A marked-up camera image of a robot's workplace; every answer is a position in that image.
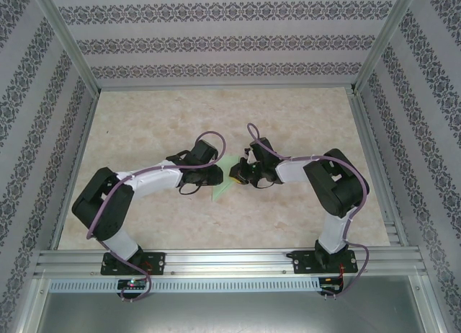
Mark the light green paper sheet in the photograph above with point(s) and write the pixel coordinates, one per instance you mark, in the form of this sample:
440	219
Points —
220	192

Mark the right aluminium side rail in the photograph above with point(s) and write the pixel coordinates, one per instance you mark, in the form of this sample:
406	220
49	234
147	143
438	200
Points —
376	167

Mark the right aluminium frame post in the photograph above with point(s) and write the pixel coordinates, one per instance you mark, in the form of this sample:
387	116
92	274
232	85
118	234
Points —
385	41

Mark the left small circuit board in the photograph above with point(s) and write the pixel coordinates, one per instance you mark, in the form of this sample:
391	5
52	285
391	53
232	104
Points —
132	284

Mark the left aluminium side rail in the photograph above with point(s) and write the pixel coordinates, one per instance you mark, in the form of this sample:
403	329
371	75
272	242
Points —
73	171

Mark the sheet metal panel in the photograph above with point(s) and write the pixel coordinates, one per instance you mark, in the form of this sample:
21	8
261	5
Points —
230	313

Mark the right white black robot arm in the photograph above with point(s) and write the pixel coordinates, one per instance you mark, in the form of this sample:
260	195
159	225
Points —
335	189

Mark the right small circuit board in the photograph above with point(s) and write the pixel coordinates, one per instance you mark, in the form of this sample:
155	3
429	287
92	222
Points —
329	283

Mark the left aluminium frame post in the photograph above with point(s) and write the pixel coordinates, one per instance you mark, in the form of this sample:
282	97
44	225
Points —
66	41

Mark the aluminium mounting rail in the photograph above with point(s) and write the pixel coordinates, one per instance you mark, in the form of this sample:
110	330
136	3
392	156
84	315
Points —
230	261

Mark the small circuit board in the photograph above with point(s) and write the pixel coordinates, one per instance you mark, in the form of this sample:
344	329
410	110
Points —
132	284
329	283

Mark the aluminium frame post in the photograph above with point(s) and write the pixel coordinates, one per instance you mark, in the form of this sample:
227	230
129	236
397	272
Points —
385	41
66	41

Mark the aluminium side rail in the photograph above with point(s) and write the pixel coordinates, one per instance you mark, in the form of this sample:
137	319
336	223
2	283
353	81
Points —
376	167
73	171

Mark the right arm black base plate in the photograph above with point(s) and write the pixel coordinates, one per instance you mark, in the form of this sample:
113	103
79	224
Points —
302	262

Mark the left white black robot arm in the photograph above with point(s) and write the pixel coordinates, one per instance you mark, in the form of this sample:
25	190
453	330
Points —
108	210

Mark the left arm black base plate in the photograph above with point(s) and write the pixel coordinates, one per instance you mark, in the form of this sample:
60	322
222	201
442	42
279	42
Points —
156	262

